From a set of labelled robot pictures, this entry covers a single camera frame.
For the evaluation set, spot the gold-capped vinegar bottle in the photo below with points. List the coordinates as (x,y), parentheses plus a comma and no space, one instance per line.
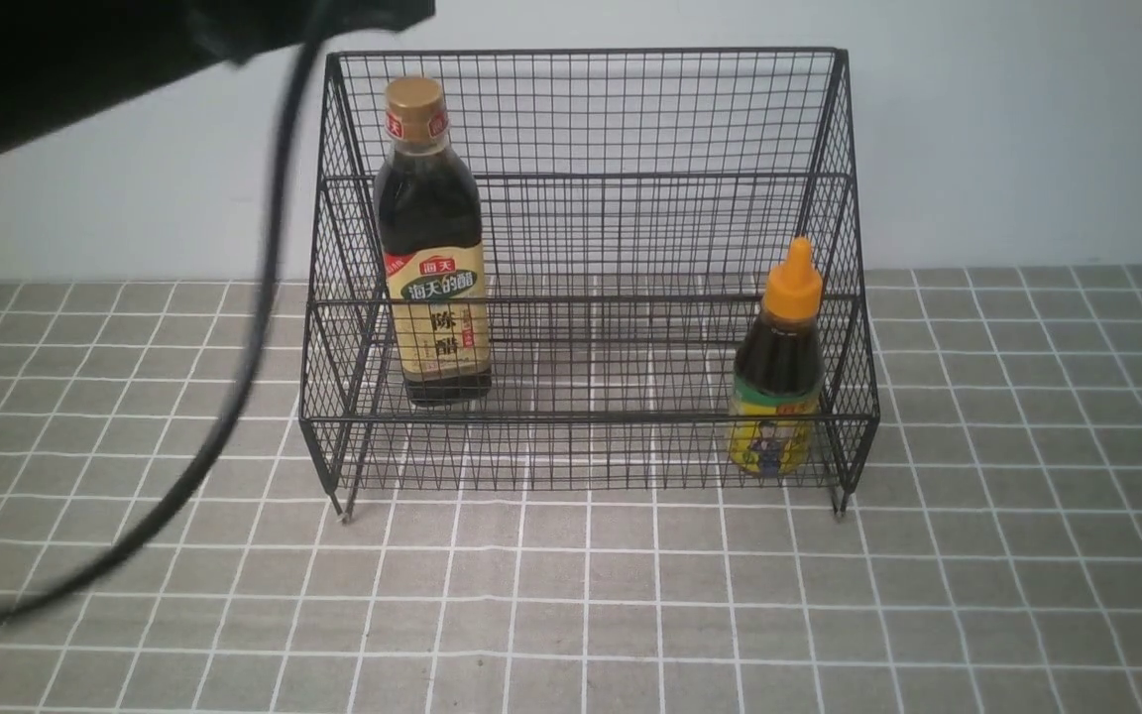
(429,216)

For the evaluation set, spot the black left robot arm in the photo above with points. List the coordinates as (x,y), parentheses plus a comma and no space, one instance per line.
(65,61)

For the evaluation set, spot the black wire mesh shelf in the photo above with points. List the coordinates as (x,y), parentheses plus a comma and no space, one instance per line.
(633,201)

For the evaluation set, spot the grey checked tablecloth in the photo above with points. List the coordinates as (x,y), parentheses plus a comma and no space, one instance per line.
(990,562)

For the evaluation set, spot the orange-capped oyster sauce bottle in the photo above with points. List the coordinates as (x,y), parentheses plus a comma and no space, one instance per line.
(778,370)

